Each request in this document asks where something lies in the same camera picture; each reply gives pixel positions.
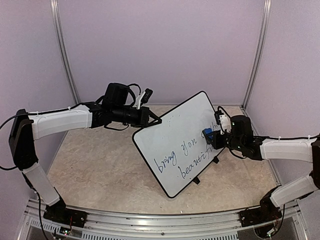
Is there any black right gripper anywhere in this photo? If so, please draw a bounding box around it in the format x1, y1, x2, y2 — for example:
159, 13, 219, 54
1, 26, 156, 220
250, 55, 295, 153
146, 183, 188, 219
206, 130, 244, 152

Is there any blue whiteboard eraser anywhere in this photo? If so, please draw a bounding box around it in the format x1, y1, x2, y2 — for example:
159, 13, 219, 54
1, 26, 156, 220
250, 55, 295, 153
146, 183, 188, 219
202, 128, 213, 141

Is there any white whiteboard black frame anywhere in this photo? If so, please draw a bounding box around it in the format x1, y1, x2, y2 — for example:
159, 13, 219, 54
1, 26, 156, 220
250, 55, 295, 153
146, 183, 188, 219
132, 91, 220, 199

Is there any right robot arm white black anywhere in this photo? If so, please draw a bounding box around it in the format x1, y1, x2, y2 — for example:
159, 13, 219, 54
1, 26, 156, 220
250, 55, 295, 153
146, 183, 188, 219
202, 115, 320, 222

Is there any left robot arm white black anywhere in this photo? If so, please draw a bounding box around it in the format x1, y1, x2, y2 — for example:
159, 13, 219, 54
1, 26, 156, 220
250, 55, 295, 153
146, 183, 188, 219
8, 83, 162, 223

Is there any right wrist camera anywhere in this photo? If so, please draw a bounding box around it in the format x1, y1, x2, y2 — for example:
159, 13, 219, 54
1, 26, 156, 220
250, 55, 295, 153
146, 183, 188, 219
214, 106, 231, 134

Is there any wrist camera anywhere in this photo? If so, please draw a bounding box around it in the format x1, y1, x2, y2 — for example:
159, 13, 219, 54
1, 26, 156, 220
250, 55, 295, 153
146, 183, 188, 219
214, 106, 231, 134
133, 88, 153, 110

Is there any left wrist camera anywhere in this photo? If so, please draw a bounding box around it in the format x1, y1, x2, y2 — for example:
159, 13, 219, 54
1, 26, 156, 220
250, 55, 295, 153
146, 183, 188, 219
133, 88, 153, 110

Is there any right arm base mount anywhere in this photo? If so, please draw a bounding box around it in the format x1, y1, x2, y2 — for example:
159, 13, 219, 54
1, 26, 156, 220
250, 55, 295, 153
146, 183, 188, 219
239, 188, 283, 227

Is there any right aluminium frame post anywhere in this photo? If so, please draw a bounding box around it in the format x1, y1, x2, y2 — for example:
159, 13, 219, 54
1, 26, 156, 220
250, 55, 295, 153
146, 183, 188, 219
241, 0, 272, 111

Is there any aluminium frame post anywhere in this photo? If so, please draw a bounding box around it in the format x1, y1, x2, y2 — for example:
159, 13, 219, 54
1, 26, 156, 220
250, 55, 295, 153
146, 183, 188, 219
50, 0, 80, 104
241, 0, 272, 111

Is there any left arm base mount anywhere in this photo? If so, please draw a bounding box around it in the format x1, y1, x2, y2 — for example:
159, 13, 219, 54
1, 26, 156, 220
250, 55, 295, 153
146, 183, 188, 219
43, 198, 88, 228

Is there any left aluminium frame post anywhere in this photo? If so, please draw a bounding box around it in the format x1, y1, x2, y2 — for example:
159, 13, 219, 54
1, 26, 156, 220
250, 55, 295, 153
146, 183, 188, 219
50, 0, 80, 104

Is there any aluminium front rail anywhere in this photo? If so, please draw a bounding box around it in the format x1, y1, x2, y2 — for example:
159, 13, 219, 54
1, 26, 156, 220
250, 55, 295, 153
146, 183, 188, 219
17, 200, 308, 240

